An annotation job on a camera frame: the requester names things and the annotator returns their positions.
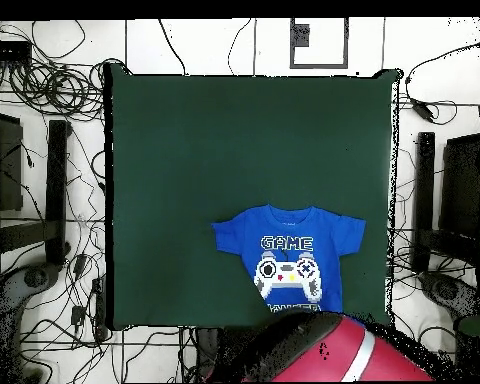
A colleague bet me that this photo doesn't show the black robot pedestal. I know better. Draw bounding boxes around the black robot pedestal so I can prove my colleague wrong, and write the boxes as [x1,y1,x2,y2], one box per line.
[194,326,261,381]

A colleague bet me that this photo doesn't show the black office chair base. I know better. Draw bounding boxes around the black office chair base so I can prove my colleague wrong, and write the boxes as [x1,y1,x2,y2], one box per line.
[0,263,61,321]
[418,270,480,319]

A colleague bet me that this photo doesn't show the small grey square plate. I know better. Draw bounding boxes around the small grey square plate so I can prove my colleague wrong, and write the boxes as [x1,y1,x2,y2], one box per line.
[293,23,311,48]

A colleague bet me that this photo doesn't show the grey square frame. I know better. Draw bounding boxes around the grey square frame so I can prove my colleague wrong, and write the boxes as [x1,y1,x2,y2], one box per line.
[289,17,350,70]

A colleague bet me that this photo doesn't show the black cable coil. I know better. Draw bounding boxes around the black cable coil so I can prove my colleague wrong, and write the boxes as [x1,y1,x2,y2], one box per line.
[9,59,105,121]

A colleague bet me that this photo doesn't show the dark box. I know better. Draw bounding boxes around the dark box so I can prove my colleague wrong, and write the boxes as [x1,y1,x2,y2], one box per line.
[438,133,480,241]
[0,111,24,213]

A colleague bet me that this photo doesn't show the blue shirt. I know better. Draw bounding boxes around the blue shirt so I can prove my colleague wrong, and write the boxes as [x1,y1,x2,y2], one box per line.
[211,203,367,315]

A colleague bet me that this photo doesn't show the black power strip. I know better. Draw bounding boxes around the black power strip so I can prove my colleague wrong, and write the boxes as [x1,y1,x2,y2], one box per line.
[91,276,110,342]
[0,40,33,64]

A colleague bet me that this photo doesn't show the dark green table cloth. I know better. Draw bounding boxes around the dark green table cloth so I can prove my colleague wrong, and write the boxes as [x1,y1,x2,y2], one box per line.
[103,63,403,332]

